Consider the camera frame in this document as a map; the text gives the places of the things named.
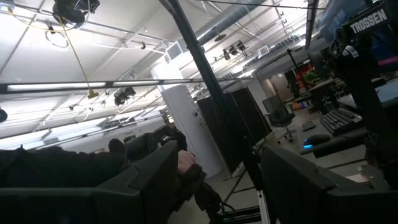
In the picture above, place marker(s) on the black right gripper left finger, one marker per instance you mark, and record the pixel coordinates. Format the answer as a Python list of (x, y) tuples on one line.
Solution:
[(124, 199)]

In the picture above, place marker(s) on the black mouse blue light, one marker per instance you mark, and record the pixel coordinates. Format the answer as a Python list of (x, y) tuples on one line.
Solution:
[(317, 140)]

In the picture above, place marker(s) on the black overhead camera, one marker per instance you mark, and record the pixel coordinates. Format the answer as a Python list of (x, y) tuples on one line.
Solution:
[(71, 11)]

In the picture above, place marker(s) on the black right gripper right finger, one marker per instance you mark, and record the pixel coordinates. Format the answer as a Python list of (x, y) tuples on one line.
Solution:
[(304, 199)]

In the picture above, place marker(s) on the black office chair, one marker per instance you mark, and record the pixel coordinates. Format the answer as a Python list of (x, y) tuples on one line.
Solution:
[(278, 115)]

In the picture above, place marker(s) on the black partition panel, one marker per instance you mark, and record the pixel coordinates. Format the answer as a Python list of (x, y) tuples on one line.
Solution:
[(217, 130), (255, 115)]

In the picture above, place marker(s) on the black computer keyboard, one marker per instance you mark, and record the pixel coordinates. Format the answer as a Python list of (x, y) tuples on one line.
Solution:
[(340, 119)]

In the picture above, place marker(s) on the overhead LED light bar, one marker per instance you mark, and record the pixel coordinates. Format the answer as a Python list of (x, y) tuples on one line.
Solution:
[(56, 86)]

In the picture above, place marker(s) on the yellow hanging pendant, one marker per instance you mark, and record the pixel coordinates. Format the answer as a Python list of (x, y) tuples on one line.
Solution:
[(92, 94)]

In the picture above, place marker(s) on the silver spiral air duct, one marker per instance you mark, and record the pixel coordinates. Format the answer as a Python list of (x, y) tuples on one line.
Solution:
[(227, 18)]

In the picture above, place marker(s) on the person's hand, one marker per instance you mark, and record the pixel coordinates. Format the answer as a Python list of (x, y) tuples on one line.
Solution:
[(186, 161)]

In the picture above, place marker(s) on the black rig frame post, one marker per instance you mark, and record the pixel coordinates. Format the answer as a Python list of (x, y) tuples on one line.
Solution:
[(205, 71)]

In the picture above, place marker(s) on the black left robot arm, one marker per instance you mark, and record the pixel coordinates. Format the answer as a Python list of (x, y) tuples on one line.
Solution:
[(357, 77)]

